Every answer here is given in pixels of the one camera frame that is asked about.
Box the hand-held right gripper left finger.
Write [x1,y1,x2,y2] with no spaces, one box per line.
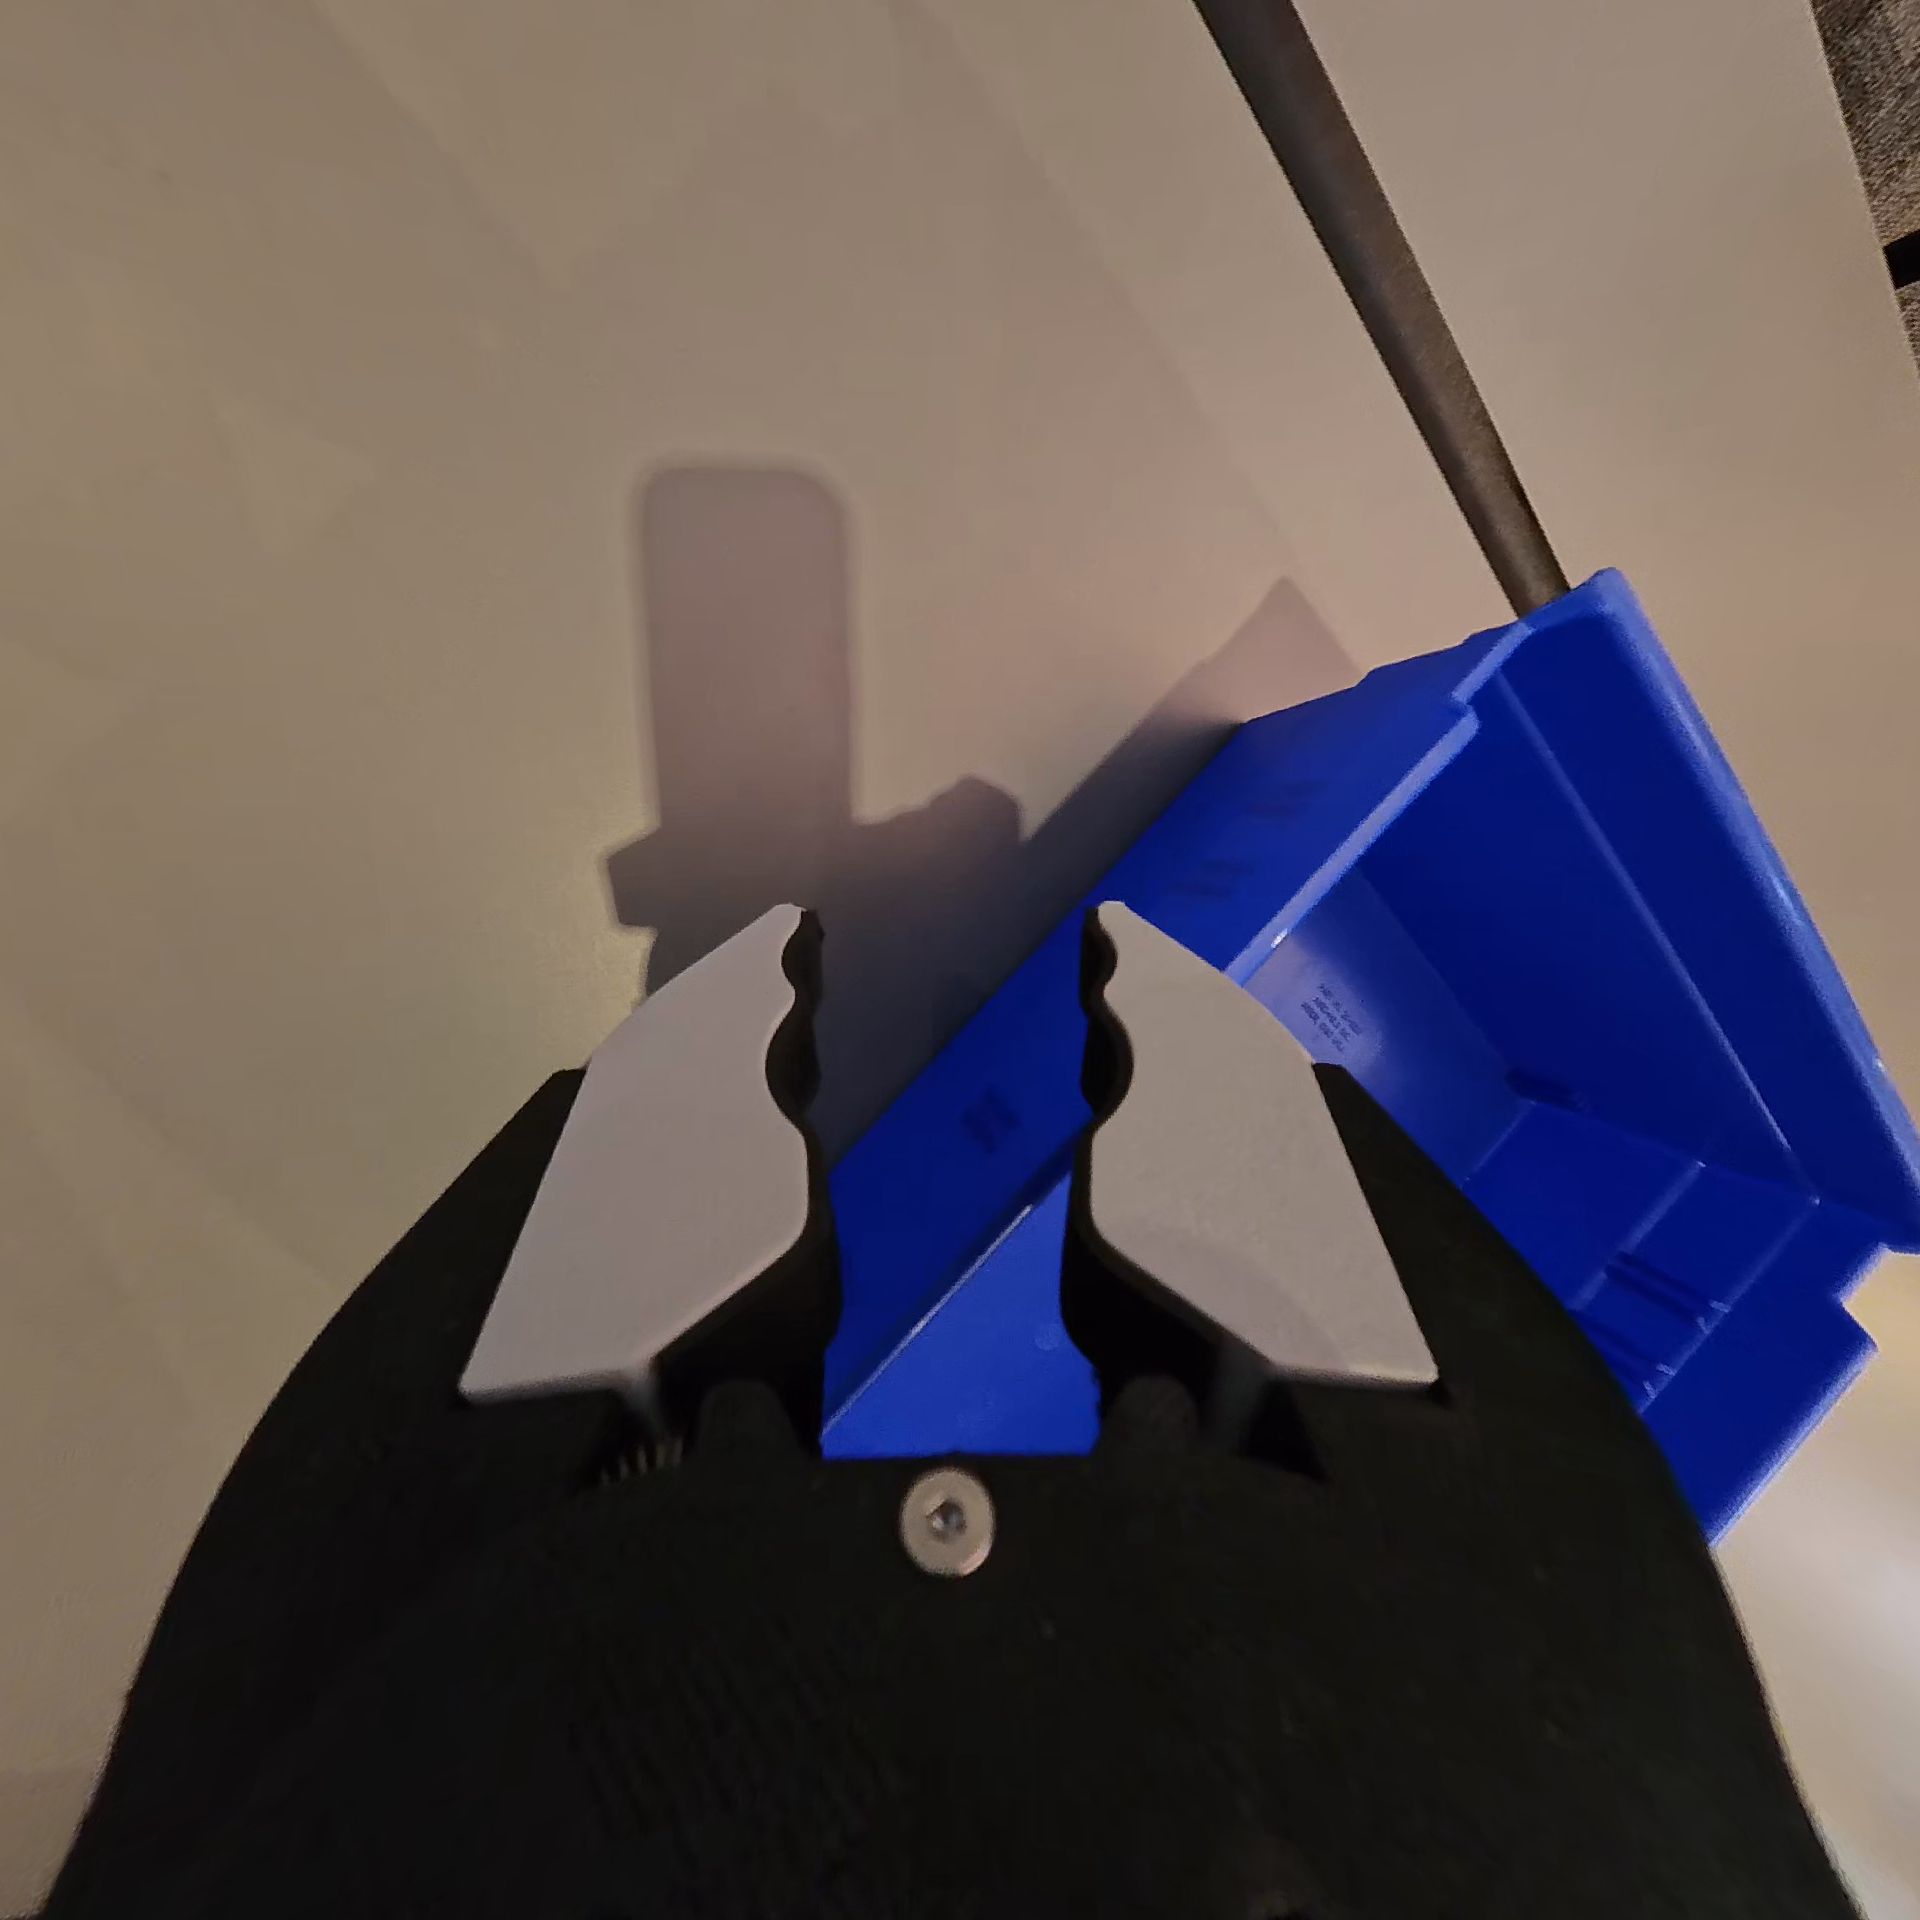
[457,904,845,1416]

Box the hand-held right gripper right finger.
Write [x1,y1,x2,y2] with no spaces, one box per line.
[1057,902,1445,1394]

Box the blue plastic bin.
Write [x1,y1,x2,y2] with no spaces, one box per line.
[817,567,1920,1547]

